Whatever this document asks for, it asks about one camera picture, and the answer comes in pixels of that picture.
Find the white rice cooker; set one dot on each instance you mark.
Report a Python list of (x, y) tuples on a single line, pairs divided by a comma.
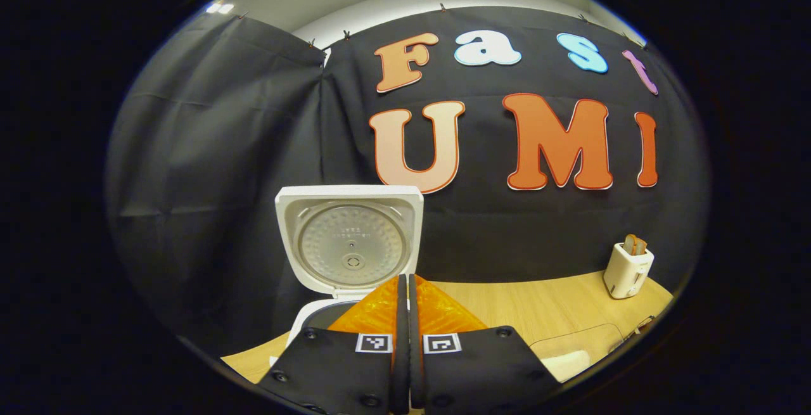
[(348, 244)]

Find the ceiling light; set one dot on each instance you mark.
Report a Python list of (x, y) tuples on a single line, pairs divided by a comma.
[(219, 7)]

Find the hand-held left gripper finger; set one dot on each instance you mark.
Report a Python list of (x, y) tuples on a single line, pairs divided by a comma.
[(415, 339), (401, 339)]

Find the brown toast slice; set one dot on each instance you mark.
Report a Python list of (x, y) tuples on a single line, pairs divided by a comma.
[(641, 247), (630, 245)]

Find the white toaster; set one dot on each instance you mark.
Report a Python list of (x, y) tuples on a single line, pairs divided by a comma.
[(624, 272)]

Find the clear container of rice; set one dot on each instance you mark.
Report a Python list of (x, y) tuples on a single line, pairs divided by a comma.
[(567, 364)]

